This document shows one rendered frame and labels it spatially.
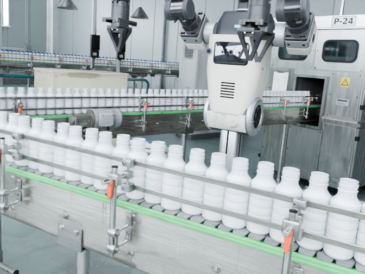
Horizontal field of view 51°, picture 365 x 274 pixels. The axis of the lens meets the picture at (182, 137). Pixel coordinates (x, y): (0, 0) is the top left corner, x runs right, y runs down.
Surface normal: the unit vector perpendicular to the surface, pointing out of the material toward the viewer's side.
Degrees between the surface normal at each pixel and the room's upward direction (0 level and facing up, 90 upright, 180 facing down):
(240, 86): 90
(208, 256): 90
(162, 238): 90
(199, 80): 90
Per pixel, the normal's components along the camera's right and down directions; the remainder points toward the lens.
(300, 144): -0.74, 0.07
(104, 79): 0.66, 0.19
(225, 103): -0.51, 0.13
